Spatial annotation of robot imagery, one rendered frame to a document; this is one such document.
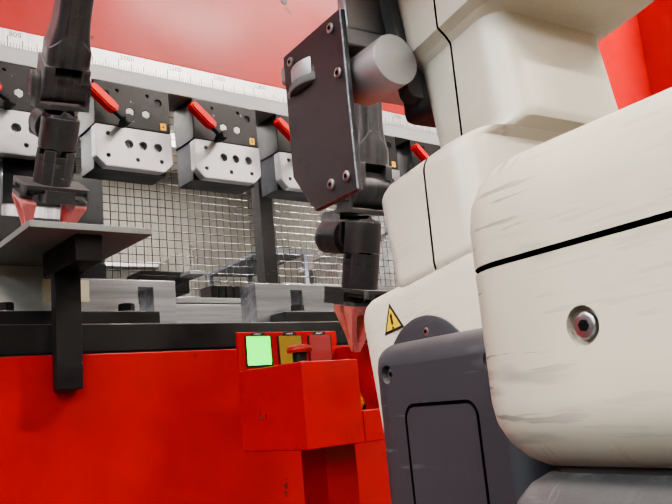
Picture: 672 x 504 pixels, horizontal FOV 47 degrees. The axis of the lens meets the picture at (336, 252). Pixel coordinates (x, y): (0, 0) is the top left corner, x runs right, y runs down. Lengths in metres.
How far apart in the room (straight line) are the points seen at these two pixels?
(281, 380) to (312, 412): 0.07
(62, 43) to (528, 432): 1.02
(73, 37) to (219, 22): 0.55
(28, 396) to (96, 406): 0.10
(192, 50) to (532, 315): 1.40
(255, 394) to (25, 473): 0.34
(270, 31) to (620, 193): 1.54
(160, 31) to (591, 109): 1.11
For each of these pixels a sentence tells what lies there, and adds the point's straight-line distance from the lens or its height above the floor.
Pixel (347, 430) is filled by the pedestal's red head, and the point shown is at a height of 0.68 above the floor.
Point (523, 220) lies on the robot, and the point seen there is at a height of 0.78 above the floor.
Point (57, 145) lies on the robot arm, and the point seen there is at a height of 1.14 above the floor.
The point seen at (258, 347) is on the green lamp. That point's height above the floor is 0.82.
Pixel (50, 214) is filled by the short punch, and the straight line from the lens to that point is 1.43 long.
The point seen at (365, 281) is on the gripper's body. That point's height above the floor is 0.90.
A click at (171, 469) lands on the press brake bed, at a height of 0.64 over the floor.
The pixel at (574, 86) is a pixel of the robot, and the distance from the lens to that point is 0.64.
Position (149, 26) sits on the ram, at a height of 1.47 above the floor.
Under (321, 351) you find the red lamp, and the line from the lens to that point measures 1.29.
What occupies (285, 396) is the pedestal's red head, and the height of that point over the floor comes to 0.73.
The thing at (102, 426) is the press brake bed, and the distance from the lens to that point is 1.25.
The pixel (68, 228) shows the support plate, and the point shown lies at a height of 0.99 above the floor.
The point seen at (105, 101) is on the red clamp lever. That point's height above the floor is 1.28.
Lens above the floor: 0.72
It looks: 11 degrees up
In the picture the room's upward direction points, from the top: 5 degrees counter-clockwise
